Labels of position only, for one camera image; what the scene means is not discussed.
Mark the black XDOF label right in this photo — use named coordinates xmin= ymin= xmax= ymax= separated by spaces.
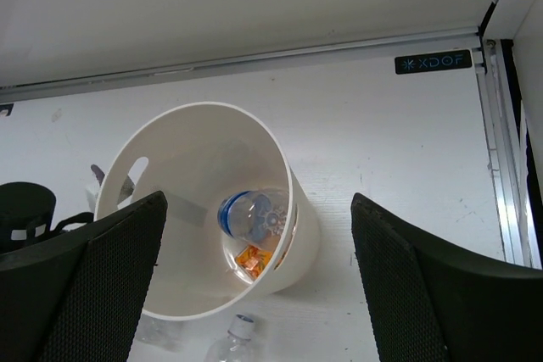
xmin=395 ymin=50 xmax=473 ymax=75

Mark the orange juice bottle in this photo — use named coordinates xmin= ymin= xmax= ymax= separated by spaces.
xmin=234 ymin=245 xmax=273 ymax=281

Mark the clear bottle blue label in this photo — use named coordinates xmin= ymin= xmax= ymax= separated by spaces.
xmin=217 ymin=188 xmax=289 ymax=252

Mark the white round bin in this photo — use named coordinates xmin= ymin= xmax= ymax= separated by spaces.
xmin=95 ymin=102 xmax=320 ymax=321

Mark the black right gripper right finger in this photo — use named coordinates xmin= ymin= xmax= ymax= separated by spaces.
xmin=350 ymin=193 xmax=542 ymax=361

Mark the clear unlabeled plastic bottle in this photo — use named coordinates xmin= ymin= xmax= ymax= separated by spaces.
xmin=204 ymin=314 xmax=255 ymax=362

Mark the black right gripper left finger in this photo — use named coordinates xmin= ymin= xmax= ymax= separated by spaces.
xmin=1 ymin=191 xmax=168 ymax=361

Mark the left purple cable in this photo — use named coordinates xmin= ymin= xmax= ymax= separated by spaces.
xmin=90 ymin=163 xmax=107 ymax=187

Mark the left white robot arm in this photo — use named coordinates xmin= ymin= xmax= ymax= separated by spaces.
xmin=1 ymin=181 xmax=94 ymax=253

